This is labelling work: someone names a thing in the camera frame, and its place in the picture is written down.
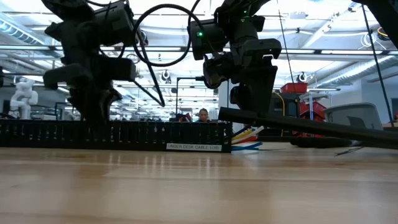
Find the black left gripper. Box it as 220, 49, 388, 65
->
60, 21, 137, 123

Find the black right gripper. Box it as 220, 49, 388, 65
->
201, 15, 279, 118

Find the white cable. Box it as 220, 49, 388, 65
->
232, 126, 265, 145

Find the black slotted cable duct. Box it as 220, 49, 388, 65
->
0, 119, 233, 153

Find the bundle of coloured cables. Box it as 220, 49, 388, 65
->
236, 136, 259, 145

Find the black duct cover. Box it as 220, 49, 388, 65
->
218, 107, 398, 150

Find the brown zip tie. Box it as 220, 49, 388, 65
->
335, 146, 365, 156

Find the white building column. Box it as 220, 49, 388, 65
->
218, 79, 244, 133

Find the black monitor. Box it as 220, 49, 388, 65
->
269, 92, 300, 118

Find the red plastic bin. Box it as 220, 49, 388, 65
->
280, 82, 308, 95

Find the person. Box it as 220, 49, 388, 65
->
196, 108, 213, 123

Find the red bin rack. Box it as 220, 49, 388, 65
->
292, 101, 328, 138

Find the overhead light bar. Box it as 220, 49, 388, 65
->
0, 45, 398, 54

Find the yellow hanging cable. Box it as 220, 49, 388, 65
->
273, 91, 286, 118

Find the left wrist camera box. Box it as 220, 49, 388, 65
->
42, 63, 94, 90

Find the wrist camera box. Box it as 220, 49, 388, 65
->
42, 63, 94, 90
241, 39, 282, 68

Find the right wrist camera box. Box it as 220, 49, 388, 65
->
241, 39, 282, 68

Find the black hanging cable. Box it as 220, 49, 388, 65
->
360, 4, 396, 128
277, 9, 296, 93

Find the black station frame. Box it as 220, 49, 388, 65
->
175, 76, 230, 123

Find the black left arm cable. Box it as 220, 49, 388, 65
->
132, 0, 203, 108

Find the silver spiral ceiling duct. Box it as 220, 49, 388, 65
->
317, 55, 398, 90

